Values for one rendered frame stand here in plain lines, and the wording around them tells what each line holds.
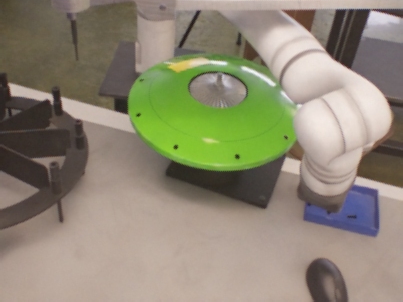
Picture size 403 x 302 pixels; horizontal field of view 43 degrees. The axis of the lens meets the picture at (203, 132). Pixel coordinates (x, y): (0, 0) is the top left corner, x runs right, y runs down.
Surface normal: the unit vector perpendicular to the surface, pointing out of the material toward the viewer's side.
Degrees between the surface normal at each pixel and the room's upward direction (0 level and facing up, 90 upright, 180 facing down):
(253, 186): 0
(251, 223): 0
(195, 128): 17
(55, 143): 86
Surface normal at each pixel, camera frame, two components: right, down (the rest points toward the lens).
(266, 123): 0.29, -0.56
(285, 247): 0.07, -0.74
